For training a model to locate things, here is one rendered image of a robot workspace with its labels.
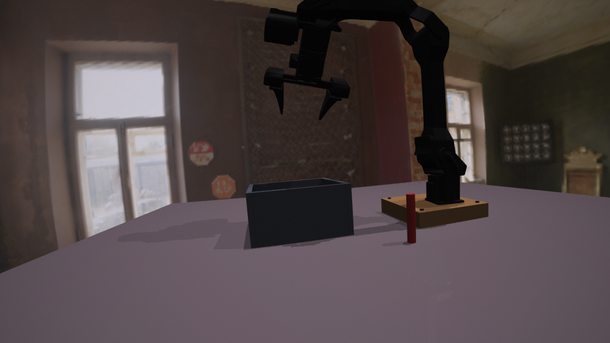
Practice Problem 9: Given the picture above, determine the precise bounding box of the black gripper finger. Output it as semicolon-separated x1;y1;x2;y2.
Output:
319;90;342;120
269;82;284;114

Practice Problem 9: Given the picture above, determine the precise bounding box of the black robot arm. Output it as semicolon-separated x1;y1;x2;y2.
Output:
264;0;467;205

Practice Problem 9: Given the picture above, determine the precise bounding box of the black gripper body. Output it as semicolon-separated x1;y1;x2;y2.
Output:
264;48;350;99

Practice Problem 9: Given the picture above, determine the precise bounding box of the dark red peg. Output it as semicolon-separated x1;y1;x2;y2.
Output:
406;193;416;243

